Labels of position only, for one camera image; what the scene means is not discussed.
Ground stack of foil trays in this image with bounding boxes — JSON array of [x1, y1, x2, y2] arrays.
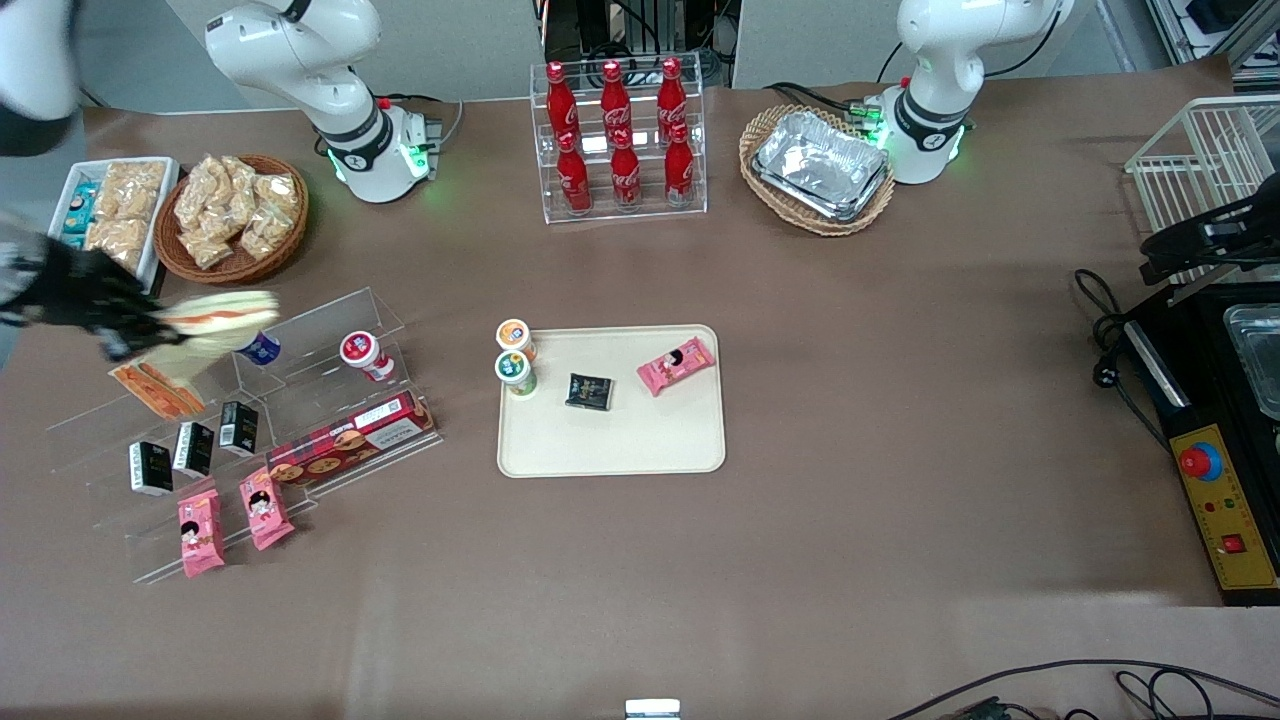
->
[[752, 110, 891, 223]]

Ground beige plastic serving tray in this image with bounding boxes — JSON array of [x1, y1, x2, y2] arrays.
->
[[497, 324, 727, 479]]

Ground triangular sandwich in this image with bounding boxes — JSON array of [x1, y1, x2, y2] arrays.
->
[[150, 290, 281, 387], [108, 362, 207, 421]]

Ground teal snack pack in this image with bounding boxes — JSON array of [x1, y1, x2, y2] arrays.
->
[[65, 183, 102, 234]]

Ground brown wicker basket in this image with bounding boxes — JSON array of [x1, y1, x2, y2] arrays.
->
[[154, 154, 309, 286]]

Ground clear metal pan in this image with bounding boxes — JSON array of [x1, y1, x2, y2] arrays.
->
[[1222, 303, 1280, 421]]

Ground black power cable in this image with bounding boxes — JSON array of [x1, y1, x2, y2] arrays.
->
[[1075, 268, 1173, 451]]

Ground clear acrylic bottle rack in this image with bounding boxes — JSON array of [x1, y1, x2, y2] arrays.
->
[[529, 55, 709, 225]]

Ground black machine with yellow panel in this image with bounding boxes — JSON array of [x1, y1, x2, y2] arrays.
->
[[1118, 285, 1280, 607]]

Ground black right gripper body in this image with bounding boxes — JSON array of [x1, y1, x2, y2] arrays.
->
[[28, 238, 136, 336]]

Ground clear bag of crackers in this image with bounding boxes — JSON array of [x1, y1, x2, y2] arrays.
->
[[250, 172, 300, 217], [180, 228, 237, 271], [240, 202, 293, 262], [222, 155, 261, 203], [175, 160, 227, 233]]

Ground clear acrylic tiered shelf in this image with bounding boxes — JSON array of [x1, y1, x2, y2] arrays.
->
[[45, 288, 444, 586]]

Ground white rectangular bin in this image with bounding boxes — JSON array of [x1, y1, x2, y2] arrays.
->
[[58, 157, 180, 297]]

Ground white wire basket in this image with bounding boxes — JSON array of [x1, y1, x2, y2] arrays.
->
[[1125, 95, 1280, 286]]

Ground black floor cables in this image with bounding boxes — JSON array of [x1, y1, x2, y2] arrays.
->
[[888, 659, 1280, 720]]

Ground pink snack pack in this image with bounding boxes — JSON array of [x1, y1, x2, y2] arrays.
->
[[637, 337, 717, 398], [238, 467, 296, 552], [177, 489, 227, 578]]

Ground red lid yogurt cup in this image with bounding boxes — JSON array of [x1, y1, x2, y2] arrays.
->
[[339, 331, 396, 383]]

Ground small black drink carton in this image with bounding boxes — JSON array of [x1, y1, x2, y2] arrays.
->
[[173, 421, 215, 478], [218, 400, 259, 457], [128, 441, 175, 497]]

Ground red cola bottle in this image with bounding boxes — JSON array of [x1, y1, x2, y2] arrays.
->
[[600, 61, 633, 141], [610, 130, 643, 209], [545, 62, 581, 143], [656, 57, 689, 136], [664, 124, 696, 206], [556, 132, 593, 214]]

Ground light wicker basket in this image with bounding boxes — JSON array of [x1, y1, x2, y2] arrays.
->
[[739, 104, 897, 237]]

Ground red cookie box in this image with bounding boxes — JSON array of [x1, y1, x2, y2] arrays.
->
[[266, 390, 437, 488]]

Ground flat pack of crackers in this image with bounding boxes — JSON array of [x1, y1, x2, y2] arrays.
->
[[84, 217, 152, 269], [98, 160, 167, 222]]

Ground green lid yogurt cup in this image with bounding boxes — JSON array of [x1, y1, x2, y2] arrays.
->
[[494, 350, 539, 398]]

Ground black snack packet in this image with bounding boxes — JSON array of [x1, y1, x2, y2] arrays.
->
[[565, 372, 614, 412]]

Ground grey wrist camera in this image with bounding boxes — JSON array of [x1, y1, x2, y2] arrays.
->
[[0, 213, 47, 328]]

